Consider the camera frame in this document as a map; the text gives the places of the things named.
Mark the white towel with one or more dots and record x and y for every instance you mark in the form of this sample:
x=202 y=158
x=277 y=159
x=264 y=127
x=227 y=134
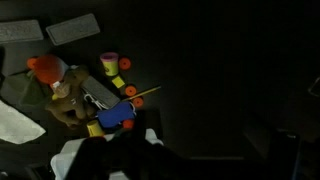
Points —
x=17 y=128

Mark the clear plastic bin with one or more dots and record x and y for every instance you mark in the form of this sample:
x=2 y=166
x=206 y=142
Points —
x=62 y=161

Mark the wooden pencil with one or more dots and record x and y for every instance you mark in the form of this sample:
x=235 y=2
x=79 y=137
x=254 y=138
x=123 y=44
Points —
x=143 y=93

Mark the orange disc lower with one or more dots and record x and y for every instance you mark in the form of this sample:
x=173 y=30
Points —
x=138 y=102

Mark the orange disc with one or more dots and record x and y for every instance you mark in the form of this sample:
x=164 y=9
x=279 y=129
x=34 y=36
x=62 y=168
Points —
x=138 y=102
x=124 y=63
x=128 y=124
x=130 y=90

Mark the orange disc middle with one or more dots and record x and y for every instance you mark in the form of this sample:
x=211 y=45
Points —
x=130 y=90

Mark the blue eraser block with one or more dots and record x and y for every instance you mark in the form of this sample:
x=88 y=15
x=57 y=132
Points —
x=112 y=117

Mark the yellow square block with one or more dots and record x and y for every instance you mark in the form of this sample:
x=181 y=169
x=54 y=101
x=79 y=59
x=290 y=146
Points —
x=118 y=82

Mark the orange disc top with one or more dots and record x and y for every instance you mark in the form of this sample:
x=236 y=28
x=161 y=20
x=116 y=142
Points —
x=124 y=63

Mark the orange disc bottom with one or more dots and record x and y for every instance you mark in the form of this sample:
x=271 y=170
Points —
x=128 y=124

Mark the yellow play-doh can pink lid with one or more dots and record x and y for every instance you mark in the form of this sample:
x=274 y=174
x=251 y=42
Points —
x=110 y=63

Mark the grey eraser block middle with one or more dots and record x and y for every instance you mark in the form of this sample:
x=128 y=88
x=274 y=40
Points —
x=98 y=94

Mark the red ball toy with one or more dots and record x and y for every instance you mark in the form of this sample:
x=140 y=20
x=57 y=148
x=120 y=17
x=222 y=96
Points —
x=48 y=69

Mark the green plush toy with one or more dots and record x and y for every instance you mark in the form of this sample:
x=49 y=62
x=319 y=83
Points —
x=24 y=91

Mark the grey eraser block far left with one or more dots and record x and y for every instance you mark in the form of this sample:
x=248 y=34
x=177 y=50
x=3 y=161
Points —
x=20 y=31

